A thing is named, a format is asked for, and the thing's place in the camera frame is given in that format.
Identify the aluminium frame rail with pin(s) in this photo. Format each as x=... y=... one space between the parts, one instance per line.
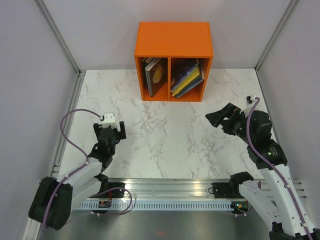
x=173 y=188

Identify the pale green plastic file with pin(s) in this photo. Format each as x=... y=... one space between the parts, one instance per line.
x=185 y=82

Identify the dark green hardcover book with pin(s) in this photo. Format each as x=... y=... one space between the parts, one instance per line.
x=145 y=62

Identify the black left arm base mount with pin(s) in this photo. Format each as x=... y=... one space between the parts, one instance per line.
x=111 y=190

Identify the left corner frame post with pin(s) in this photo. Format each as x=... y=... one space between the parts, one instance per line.
x=57 y=34

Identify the purple galaxy cover book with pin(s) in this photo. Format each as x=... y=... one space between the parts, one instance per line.
x=181 y=69

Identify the light blue paperback book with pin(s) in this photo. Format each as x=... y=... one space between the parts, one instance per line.
x=152 y=63

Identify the right corner frame post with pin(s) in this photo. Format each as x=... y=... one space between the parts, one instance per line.
x=279 y=27

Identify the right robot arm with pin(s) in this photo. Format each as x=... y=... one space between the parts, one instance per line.
x=285 y=216

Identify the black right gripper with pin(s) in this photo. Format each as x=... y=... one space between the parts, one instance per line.
x=217 y=117

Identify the yellow paperback book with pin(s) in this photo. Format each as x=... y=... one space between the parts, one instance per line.
x=196 y=68

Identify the orange two-compartment shelf box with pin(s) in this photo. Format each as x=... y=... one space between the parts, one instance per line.
x=173 y=41

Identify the black paperback book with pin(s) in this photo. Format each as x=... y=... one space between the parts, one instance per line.
x=158 y=76

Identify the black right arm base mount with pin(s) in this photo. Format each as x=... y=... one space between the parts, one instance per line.
x=224 y=190

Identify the bright blue paperback book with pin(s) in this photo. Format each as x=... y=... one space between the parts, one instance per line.
x=149 y=81

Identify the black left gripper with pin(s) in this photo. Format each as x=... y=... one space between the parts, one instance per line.
x=122 y=132

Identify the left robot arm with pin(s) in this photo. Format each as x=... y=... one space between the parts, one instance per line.
x=57 y=197

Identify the slotted white cable duct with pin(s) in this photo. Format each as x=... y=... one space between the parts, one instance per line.
x=148 y=205

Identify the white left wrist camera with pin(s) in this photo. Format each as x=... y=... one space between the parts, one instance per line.
x=108 y=120

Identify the navy blue hardcover book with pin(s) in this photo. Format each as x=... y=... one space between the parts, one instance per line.
x=190 y=86

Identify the corner frame post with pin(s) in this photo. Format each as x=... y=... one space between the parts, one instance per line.
x=279 y=27
x=57 y=34

